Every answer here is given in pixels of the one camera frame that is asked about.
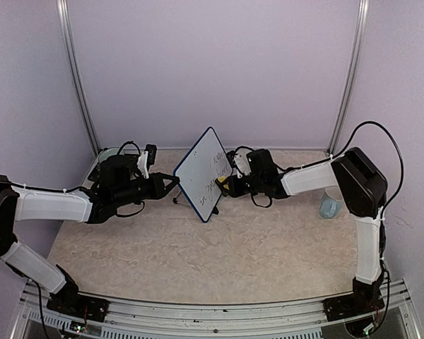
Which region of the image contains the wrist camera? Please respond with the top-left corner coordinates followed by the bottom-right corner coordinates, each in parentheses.
top-left (226, 149), bottom-right (251, 179)
top-left (137, 144), bottom-right (157, 179)

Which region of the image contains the yellow whiteboard eraser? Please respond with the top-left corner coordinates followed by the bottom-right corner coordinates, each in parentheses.
top-left (216, 177), bottom-right (229, 189)

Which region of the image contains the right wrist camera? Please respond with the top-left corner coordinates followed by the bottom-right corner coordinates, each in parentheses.
top-left (226, 149), bottom-right (251, 179)

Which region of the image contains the whiteboard metal stand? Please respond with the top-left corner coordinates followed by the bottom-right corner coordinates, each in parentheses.
top-left (172, 190), bottom-right (219, 215)

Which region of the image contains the front aluminium rail base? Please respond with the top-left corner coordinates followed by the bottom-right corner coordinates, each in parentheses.
top-left (12, 278), bottom-right (423, 339)

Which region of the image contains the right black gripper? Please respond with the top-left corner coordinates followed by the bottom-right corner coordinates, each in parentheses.
top-left (219, 173), bottom-right (264, 197)

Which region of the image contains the right aluminium frame post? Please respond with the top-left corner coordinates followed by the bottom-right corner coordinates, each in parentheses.
top-left (327, 0), bottom-right (370, 155)

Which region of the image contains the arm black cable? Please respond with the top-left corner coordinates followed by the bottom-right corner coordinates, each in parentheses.
top-left (6, 140), bottom-right (149, 217)
top-left (232, 120), bottom-right (406, 213)

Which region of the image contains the light green bowl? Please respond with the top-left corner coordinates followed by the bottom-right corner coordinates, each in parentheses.
top-left (98, 147), bottom-right (119, 163)

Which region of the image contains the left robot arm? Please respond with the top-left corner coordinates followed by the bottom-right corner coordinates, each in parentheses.
top-left (0, 145), bottom-right (179, 314)

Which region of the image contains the aluminium frame post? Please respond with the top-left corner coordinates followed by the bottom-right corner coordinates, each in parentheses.
top-left (56, 0), bottom-right (100, 156)
top-left (327, 0), bottom-right (370, 155)

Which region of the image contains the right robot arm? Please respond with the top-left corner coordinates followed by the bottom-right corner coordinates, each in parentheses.
top-left (216, 147), bottom-right (387, 321)

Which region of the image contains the left aluminium frame post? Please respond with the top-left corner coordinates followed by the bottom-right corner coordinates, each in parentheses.
top-left (56, 0), bottom-right (100, 156)

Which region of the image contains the blue framed whiteboard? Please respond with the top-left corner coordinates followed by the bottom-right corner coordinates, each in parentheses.
top-left (173, 126), bottom-right (232, 222)

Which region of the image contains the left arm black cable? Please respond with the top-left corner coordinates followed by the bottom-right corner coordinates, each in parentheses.
top-left (6, 140), bottom-right (149, 217)

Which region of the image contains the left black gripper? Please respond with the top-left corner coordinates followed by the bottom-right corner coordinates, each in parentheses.
top-left (114, 172), bottom-right (180, 207)

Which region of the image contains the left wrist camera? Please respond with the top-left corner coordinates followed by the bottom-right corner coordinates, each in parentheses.
top-left (137, 144), bottom-right (157, 179)

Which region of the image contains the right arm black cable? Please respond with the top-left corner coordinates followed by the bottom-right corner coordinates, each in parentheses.
top-left (232, 120), bottom-right (406, 213)

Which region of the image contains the black patterned square plate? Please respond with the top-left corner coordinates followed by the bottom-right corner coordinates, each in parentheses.
top-left (87, 163), bottom-right (100, 182)

